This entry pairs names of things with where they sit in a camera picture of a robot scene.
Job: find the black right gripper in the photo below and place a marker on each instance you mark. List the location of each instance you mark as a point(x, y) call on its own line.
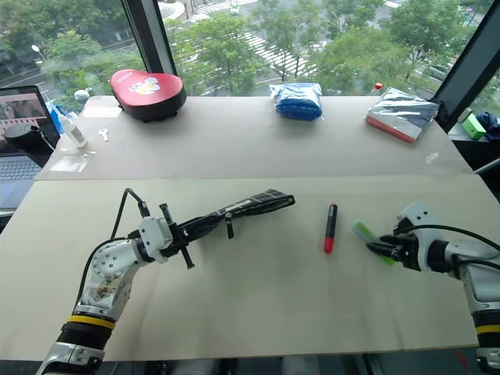
point(406, 252)

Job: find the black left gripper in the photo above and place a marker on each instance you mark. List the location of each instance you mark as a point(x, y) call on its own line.
point(176, 236)

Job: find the green highlighter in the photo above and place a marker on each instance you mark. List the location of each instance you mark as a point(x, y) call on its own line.
point(363, 230)

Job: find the black grid pouch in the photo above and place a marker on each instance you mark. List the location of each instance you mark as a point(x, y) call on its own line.
point(250, 205)

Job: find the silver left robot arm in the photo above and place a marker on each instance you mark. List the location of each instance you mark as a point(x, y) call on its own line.
point(105, 269)

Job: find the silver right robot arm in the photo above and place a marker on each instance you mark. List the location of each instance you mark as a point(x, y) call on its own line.
point(482, 289)

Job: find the red marker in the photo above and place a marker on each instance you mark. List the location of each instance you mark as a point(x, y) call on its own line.
point(330, 234)

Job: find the small clear plastic piece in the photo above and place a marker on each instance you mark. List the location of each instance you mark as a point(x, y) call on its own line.
point(431, 158)

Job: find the small white key-shaped piece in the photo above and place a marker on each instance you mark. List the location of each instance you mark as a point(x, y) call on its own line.
point(104, 134)

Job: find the clear flat plastic bag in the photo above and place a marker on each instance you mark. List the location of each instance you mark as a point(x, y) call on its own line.
point(70, 162)

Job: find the clear bag with red-edged contents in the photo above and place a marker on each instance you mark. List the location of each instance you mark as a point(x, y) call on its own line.
point(402, 113)

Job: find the white squeeze bottle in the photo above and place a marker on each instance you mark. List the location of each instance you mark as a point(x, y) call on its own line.
point(74, 134)

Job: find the green box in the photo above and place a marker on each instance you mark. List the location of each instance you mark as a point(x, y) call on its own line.
point(473, 127)

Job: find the red heart-shaped box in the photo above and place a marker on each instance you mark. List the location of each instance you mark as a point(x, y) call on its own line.
point(144, 88)

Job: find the bottle with red cap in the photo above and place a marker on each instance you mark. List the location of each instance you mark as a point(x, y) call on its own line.
point(378, 86)

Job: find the dark blue cloth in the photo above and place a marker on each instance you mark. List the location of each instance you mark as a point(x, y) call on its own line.
point(491, 120)

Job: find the blue item in plastic bag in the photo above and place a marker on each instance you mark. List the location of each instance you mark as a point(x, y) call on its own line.
point(297, 103)

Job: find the blue plastic bag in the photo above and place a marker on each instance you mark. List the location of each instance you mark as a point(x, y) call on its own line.
point(62, 113)

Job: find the pale green round object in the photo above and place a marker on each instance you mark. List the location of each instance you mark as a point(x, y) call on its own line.
point(83, 95)

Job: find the grey laptop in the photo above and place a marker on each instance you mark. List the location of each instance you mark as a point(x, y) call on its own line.
point(15, 168)

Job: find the black round device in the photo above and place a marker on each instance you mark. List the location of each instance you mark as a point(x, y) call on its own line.
point(19, 135)

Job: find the black window pillar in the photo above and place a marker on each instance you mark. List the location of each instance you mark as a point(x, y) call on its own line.
point(472, 58)
point(148, 35)

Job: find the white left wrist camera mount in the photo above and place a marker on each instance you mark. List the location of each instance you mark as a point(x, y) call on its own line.
point(154, 233)

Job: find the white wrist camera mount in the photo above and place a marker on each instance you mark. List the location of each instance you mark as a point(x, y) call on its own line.
point(154, 233)
point(417, 216)

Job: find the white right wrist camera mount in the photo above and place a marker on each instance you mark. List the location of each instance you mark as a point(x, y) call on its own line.
point(417, 216)

